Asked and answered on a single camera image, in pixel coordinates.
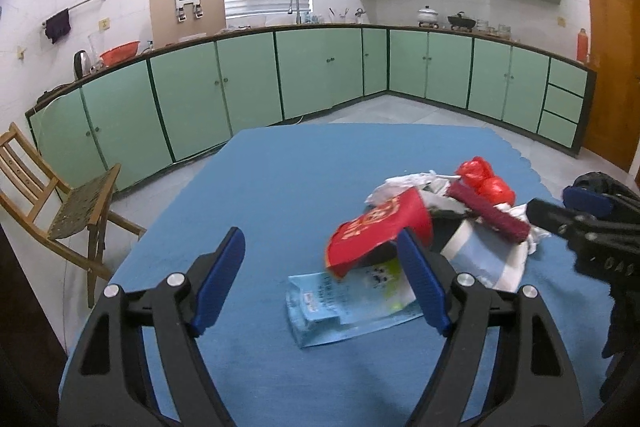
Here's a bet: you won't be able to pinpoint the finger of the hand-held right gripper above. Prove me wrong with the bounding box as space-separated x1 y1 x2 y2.
526 198 608 253
561 172 640 220

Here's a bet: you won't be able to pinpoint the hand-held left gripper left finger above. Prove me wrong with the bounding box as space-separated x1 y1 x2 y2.
59 227 247 427

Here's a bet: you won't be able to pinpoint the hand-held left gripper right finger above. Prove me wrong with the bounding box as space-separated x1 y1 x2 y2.
397 227 586 427

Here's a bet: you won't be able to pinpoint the red snack bag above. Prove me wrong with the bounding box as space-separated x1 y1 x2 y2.
325 187 435 280

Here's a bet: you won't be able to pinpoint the white tissue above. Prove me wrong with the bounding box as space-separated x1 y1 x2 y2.
365 169 461 208
500 204 552 255

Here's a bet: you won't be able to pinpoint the person's right forearm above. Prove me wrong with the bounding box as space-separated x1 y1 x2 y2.
600 284 640 408

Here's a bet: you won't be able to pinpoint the dark red rolled cloth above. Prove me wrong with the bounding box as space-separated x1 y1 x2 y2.
445 183 531 244

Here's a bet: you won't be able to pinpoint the red plastic bag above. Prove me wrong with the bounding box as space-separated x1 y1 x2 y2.
454 155 517 208

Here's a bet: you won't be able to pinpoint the white blue striped bag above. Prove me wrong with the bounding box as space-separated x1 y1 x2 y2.
440 219 531 293

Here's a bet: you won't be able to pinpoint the black grey wrapper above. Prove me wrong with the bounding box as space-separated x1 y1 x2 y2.
420 189 483 228

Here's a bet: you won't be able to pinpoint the light blue plastic packet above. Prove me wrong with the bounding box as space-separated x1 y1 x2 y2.
285 257 426 349

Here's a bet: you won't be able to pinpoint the wooden door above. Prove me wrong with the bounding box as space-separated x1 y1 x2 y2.
581 0 640 188

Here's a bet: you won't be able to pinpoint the blue table mat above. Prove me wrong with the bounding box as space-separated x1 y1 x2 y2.
59 123 640 427

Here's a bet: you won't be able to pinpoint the red thermos bottle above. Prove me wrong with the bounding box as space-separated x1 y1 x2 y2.
575 27 591 62

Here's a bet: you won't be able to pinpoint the wooden chair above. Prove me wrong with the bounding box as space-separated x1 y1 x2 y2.
0 123 147 308

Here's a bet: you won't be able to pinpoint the green lower kitchen cabinets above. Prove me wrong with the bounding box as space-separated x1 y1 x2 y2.
25 24 598 192

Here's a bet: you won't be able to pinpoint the black wok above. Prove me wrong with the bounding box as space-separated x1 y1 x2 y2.
446 12 476 31

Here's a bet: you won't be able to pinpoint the white cooking pot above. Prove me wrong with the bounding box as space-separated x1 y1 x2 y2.
417 5 441 28

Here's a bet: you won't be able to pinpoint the red plastic basin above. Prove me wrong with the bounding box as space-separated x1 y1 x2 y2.
98 40 142 68

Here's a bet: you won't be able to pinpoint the steel electric kettle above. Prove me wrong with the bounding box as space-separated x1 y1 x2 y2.
73 49 93 80

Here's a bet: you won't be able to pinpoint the clear plastic pitcher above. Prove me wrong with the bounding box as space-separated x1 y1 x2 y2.
87 32 108 72

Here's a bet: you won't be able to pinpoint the brown cardboard box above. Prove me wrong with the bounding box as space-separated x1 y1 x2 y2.
149 0 228 48

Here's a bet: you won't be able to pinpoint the dark hanging towel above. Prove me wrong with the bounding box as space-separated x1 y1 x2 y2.
44 9 72 45

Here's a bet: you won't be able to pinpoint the metal towel rail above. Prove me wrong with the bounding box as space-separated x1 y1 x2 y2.
41 0 111 28

